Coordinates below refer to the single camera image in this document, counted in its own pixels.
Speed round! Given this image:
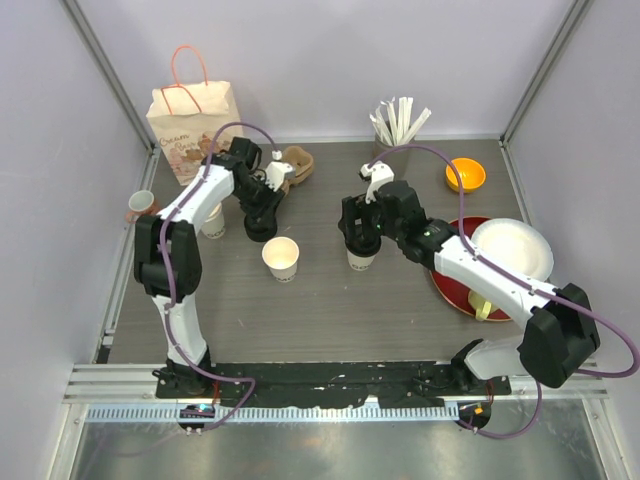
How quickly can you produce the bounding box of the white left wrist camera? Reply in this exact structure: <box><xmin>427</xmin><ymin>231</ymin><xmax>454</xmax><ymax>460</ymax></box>
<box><xmin>265</xmin><ymin>150</ymin><xmax>296</xmax><ymax>193</ymax></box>

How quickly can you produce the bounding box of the grey straw holder cup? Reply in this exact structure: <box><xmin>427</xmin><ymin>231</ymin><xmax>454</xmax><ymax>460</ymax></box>
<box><xmin>372</xmin><ymin>135</ymin><xmax>411</xmax><ymax>179</ymax></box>

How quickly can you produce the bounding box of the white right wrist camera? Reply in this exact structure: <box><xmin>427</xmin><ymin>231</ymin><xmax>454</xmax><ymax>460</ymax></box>
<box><xmin>359</xmin><ymin>162</ymin><xmax>395</xmax><ymax>204</ymax></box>

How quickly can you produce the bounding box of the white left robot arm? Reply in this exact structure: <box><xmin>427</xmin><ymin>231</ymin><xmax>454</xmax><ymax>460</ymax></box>
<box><xmin>134</xmin><ymin>137</ymin><xmax>295</xmax><ymax>399</ymax></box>

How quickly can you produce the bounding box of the yellow mug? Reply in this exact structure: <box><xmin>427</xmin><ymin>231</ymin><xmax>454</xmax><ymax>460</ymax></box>
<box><xmin>467</xmin><ymin>291</ymin><xmax>498</xmax><ymax>322</ymax></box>

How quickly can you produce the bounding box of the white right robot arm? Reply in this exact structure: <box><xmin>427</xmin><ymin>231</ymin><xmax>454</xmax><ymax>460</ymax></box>
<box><xmin>338</xmin><ymin>181</ymin><xmax>600</xmax><ymax>395</ymax></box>

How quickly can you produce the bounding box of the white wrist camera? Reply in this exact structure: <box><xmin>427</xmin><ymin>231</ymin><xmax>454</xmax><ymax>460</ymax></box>
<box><xmin>359</xmin><ymin>162</ymin><xmax>395</xmax><ymax>204</ymax></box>
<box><xmin>265</xmin><ymin>150</ymin><xmax>296</xmax><ymax>193</ymax></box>

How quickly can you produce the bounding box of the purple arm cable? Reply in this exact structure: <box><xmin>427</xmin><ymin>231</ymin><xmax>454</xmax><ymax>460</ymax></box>
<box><xmin>154</xmin><ymin>121</ymin><xmax>281</xmax><ymax>435</ymax></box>
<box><xmin>367</xmin><ymin>144</ymin><xmax>640</xmax><ymax>441</ymax></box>

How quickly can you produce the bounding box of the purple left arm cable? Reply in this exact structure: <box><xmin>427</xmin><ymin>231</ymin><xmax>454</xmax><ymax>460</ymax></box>
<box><xmin>154</xmin><ymin>121</ymin><xmax>281</xmax><ymax>435</ymax></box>

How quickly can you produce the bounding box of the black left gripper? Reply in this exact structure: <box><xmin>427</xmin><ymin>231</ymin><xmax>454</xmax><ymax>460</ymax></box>
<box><xmin>233</xmin><ymin>176</ymin><xmax>285</xmax><ymax>229</ymax></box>

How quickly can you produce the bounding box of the stack of white paper cups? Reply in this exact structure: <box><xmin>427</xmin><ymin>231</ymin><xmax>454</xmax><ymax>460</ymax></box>
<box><xmin>200</xmin><ymin>203</ymin><xmax>226</xmax><ymax>239</ymax></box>

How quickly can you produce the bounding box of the white paper plate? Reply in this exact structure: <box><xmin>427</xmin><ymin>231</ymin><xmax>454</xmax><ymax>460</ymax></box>
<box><xmin>471</xmin><ymin>218</ymin><xmax>554</xmax><ymax>281</ymax></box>

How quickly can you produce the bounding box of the paper bag with orange handles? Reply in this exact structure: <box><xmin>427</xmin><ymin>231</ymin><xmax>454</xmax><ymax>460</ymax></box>
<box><xmin>146</xmin><ymin>45</ymin><xmax>244</xmax><ymax>186</ymax></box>

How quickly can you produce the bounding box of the black cup lid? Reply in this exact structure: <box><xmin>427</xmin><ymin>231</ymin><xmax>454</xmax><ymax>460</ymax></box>
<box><xmin>345</xmin><ymin>239</ymin><xmax>382</xmax><ymax>257</ymax></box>

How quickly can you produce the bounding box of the brown cardboard cup carrier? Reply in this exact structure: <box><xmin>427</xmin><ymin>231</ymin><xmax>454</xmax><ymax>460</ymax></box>
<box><xmin>281</xmin><ymin>146</ymin><xmax>315</xmax><ymax>194</ymax></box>

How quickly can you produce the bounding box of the small pink ceramic teacup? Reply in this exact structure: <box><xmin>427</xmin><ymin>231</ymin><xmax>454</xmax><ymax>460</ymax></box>
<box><xmin>125</xmin><ymin>190</ymin><xmax>161</xmax><ymax>224</ymax></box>

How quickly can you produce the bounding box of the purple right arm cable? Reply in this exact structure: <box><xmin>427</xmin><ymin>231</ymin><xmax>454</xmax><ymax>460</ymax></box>
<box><xmin>367</xmin><ymin>144</ymin><xmax>640</xmax><ymax>441</ymax></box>

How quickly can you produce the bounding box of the orange bowl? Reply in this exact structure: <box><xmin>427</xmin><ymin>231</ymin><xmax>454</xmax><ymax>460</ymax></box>
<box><xmin>445</xmin><ymin>157</ymin><xmax>487</xmax><ymax>193</ymax></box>

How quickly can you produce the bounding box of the stack of black cup lids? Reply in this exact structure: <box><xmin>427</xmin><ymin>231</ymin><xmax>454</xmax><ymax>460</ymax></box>
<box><xmin>244</xmin><ymin>218</ymin><xmax>278</xmax><ymax>243</ymax></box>

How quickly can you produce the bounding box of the white paper cup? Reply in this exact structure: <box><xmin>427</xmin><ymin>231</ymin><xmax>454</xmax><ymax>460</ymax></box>
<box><xmin>261</xmin><ymin>237</ymin><xmax>300</xmax><ymax>283</ymax></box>
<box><xmin>347</xmin><ymin>248</ymin><xmax>379</xmax><ymax>272</ymax></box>

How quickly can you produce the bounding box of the red round tray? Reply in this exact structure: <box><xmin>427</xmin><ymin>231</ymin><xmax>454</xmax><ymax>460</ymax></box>
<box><xmin>428</xmin><ymin>215</ymin><xmax>516</xmax><ymax>322</ymax></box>

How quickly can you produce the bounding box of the perforated cable duct rail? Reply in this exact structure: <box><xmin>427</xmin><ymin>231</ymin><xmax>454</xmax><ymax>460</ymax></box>
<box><xmin>85</xmin><ymin>401</ymin><xmax>459</xmax><ymax>423</ymax></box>

